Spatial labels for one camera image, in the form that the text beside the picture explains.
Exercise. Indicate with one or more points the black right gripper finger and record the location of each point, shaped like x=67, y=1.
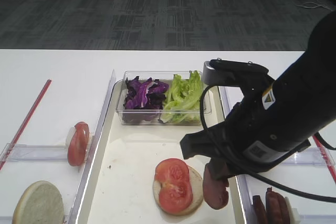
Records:
x=196, y=144
x=219, y=169

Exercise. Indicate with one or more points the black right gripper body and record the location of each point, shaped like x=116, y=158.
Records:
x=266, y=127

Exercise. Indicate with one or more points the sausage patty slice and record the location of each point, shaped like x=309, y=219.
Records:
x=214, y=191

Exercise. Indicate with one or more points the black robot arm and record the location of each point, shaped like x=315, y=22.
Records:
x=317, y=67

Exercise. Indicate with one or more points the upper tomato slice on bun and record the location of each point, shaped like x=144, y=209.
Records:
x=172, y=170

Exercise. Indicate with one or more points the tomato slice on bun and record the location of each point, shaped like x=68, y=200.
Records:
x=175, y=198
x=172, y=170

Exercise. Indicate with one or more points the green lettuce leaves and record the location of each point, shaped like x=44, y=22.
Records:
x=183, y=100

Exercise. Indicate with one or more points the lower tomato slice on bun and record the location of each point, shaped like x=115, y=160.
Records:
x=175, y=198

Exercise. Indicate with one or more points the rear sausage slices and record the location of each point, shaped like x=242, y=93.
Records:
x=276, y=208

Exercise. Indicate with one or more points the bottom bun on tray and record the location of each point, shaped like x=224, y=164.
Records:
x=197, y=189

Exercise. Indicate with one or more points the clear holder upper right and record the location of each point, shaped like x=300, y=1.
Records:
x=308, y=157

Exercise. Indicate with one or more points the clear holder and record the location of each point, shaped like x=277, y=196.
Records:
x=319, y=219
x=23, y=152
x=308, y=157

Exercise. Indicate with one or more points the right red strip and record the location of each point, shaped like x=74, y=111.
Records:
x=323, y=152

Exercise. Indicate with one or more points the red strip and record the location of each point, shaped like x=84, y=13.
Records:
x=26, y=123
x=323, y=152

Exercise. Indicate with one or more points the purple cabbage leaves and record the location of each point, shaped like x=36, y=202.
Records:
x=148, y=95

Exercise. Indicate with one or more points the clear plastic salad container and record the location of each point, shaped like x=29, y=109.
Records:
x=138, y=117

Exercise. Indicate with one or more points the white pusher block sausage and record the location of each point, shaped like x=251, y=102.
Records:
x=293, y=213

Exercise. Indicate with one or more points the white rectangular metal tray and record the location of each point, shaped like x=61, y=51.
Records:
x=120, y=185

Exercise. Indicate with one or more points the clear holder lower right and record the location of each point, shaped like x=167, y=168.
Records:
x=319, y=219

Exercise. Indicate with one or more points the left red strip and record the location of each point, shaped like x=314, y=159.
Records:
x=26, y=123

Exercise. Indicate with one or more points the upright white bun slice left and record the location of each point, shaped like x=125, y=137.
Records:
x=41, y=202

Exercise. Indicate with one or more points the clear holder upper left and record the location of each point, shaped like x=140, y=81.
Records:
x=23, y=152

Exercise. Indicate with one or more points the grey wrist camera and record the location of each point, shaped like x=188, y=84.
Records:
x=234, y=74

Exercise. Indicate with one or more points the left clear long rail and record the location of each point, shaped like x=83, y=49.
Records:
x=73, y=216

